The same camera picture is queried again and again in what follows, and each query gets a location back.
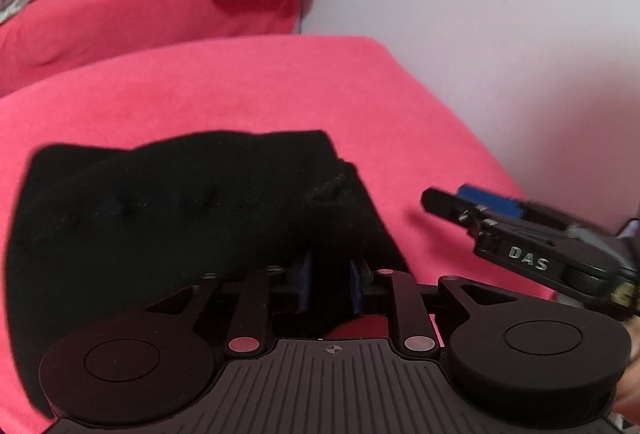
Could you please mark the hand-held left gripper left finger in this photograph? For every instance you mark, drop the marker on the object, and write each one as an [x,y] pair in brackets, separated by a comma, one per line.
[303,281]

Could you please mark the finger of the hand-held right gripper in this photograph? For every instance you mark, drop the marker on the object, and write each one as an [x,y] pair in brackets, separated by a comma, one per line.
[450,209]
[492,201]

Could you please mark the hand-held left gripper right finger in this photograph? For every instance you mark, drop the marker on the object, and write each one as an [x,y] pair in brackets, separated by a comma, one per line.
[356,288]

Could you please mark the black pants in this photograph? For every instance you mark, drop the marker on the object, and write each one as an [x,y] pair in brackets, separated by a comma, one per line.
[165,219]

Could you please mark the pink fleece blanket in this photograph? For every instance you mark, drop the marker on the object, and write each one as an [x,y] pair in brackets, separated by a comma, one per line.
[250,84]

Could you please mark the red fleece blanket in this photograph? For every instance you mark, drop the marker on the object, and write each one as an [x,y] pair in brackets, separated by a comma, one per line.
[125,4]

